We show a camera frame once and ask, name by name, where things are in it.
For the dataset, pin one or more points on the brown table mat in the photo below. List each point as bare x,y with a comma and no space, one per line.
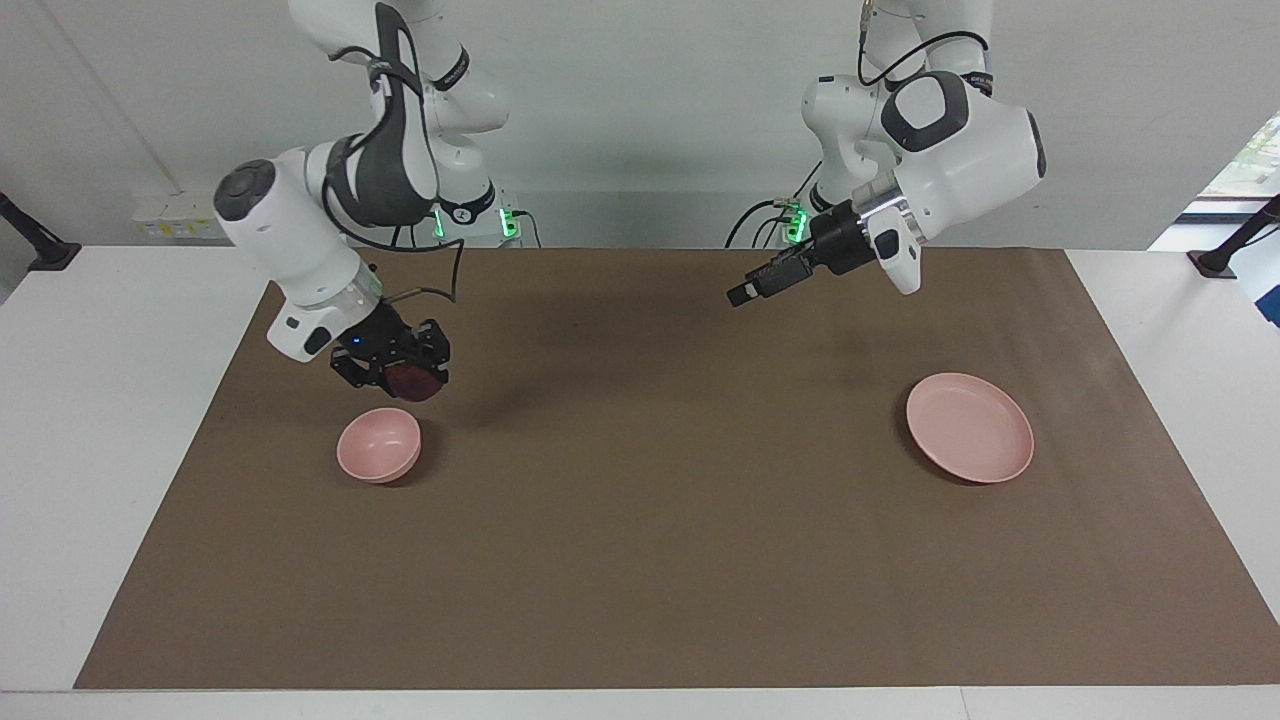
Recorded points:
640,560

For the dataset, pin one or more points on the red apple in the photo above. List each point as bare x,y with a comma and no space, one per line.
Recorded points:
412,385

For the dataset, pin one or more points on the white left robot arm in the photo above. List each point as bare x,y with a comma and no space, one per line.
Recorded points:
970,150

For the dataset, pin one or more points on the pink bowl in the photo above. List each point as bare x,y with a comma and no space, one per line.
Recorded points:
378,445

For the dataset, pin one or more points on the white wall socket box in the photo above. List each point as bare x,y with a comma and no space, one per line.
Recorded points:
180,220

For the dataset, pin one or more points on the pink plate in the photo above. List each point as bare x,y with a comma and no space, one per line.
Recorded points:
968,428

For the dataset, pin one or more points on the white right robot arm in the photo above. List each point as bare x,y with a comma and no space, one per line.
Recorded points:
290,230

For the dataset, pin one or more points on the window with outdoor view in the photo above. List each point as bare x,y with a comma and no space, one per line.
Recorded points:
1240,170

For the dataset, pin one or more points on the blue object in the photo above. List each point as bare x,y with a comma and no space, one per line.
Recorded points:
1270,305

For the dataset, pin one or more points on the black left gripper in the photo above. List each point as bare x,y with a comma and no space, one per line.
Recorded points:
845,245

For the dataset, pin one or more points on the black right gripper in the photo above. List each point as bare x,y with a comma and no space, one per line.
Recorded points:
385,340

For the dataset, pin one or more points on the black clamp stand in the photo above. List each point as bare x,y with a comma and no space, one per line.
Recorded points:
45,252
1225,255

